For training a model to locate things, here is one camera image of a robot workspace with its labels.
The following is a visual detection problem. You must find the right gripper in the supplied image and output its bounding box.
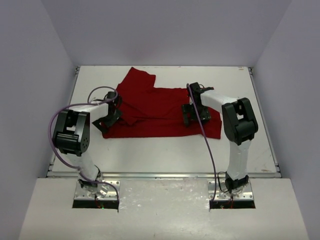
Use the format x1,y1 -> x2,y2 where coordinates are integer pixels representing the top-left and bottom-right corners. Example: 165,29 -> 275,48
182,102 -> 212,126

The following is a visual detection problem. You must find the red t-shirt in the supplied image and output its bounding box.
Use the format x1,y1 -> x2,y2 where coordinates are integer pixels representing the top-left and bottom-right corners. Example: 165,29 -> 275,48
102,67 -> 222,139

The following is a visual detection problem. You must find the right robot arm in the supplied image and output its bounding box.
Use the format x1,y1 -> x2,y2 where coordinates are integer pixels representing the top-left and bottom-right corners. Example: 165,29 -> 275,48
181,82 -> 259,194

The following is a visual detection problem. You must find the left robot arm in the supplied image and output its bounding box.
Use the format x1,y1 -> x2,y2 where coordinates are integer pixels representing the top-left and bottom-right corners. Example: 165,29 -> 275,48
49,91 -> 122,192

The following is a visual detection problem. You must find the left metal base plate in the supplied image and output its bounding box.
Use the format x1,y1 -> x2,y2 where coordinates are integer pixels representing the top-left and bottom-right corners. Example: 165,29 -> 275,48
73,179 -> 121,201

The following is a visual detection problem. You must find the metal base plate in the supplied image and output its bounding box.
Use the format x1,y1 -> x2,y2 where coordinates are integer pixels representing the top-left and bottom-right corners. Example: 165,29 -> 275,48
207,180 -> 255,201
73,179 -> 121,201

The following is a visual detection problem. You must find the aluminium table frame rail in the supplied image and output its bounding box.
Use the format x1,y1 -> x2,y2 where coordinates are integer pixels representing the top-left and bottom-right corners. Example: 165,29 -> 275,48
46,65 -> 281,180

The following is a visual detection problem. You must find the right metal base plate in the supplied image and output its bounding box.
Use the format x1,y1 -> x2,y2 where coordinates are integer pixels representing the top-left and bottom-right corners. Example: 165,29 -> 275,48
207,180 -> 255,201

